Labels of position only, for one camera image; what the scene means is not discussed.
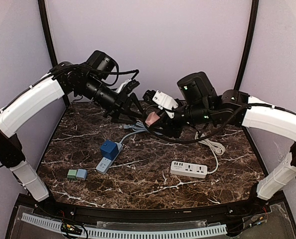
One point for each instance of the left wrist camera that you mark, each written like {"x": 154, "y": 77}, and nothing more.
{"x": 102, "y": 62}

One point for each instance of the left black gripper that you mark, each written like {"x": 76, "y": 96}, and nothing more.
{"x": 123, "y": 102}

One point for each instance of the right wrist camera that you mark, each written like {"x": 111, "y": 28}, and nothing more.
{"x": 162, "y": 100}

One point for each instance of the light blue plug adapter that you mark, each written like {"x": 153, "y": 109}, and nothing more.
{"x": 81, "y": 174}

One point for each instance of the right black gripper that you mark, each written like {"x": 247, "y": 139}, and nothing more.
{"x": 168, "y": 119}

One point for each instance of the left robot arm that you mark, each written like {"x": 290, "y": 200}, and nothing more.
{"x": 61, "y": 80}

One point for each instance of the black frame post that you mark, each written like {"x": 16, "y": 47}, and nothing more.
{"x": 247, "y": 45}
{"x": 46, "y": 32}

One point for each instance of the right black frame post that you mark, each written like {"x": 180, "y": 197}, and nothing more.
{"x": 247, "y": 45}

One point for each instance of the blue cube socket adapter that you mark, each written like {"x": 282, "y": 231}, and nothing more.
{"x": 109, "y": 149}

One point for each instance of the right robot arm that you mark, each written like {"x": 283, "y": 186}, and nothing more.
{"x": 233, "y": 107}

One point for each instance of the grey slotted cable duct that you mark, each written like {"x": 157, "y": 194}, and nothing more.
{"x": 110, "y": 230}

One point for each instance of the green plug adapter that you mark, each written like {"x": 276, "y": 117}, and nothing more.
{"x": 71, "y": 175}

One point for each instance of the black front rail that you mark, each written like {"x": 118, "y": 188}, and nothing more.
{"x": 226, "y": 213}

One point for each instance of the pink plug adapter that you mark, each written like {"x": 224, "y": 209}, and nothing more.
{"x": 152, "y": 118}

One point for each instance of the left black frame post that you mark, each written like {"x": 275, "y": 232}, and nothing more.
{"x": 46, "y": 32}

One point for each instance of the light blue power strip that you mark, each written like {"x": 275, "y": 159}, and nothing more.
{"x": 106, "y": 163}

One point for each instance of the white power strip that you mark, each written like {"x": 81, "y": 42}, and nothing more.
{"x": 188, "y": 169}

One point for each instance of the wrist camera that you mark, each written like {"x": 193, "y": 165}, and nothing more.
{"x": 162, "y": 100}
{"x": 102, "y": 62}

